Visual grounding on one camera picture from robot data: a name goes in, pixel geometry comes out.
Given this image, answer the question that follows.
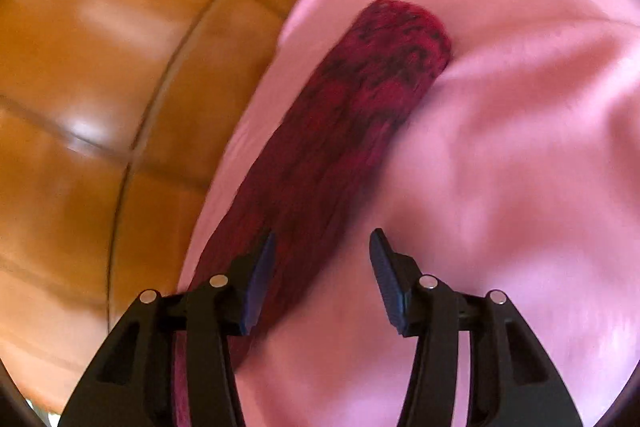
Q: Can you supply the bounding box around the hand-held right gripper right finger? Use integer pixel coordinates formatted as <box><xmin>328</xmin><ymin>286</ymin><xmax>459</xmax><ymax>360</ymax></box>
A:
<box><xmin>369</xmin><ymin>229</ymin><xmax>584</xmax><ymax>427</ymax></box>

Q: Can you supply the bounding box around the red and black knit garment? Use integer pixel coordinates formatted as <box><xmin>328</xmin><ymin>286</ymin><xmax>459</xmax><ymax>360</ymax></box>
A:
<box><xmin>172</xmin><ymin>0</ymin><xmax>455</xmax><ymax>427</ymax></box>

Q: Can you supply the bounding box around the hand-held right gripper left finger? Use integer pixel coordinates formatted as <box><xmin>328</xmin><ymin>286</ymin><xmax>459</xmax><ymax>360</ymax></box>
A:
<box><xmin>57</xmin><ymin>231</ymin><xmax>277</xmax><ymax>427</ymax></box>

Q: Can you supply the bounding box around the pink blanket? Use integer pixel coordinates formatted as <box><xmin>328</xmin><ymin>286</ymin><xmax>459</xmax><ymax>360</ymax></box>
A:
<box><xmin>177</xmin><ymin>0</ymin><xmax>640</xmax><ymax>427</ymax></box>

